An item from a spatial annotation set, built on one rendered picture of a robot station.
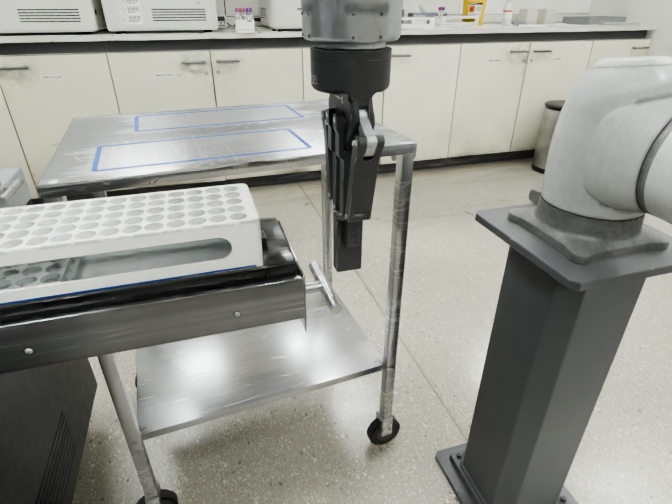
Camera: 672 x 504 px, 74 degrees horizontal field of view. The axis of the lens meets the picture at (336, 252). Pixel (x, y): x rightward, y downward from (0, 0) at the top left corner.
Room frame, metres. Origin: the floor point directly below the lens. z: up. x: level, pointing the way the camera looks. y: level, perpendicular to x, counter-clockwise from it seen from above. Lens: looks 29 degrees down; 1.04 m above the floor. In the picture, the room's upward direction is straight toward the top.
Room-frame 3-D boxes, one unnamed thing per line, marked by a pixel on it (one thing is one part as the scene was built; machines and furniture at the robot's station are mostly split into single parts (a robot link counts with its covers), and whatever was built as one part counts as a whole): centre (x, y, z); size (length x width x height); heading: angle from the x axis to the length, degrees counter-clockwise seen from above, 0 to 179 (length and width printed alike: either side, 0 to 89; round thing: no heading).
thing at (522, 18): (3.84, -1.53, 0.95); 0.25 x 0.11 x 0.10; 103
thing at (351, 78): (0.45, -0.01, 0.96); 0.08 x 0.07 x 0.09; 17
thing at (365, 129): (0.41, -0.02, 0.94); 0.05 x 0.02 x 0.05; 17
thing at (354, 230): (0.43, -0.02, 0.83); 0.03 x 0.01 x 0.05; 17
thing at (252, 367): (0.90, 0.21, 0.41); 0.67 x 0.46 x 0.82; 111
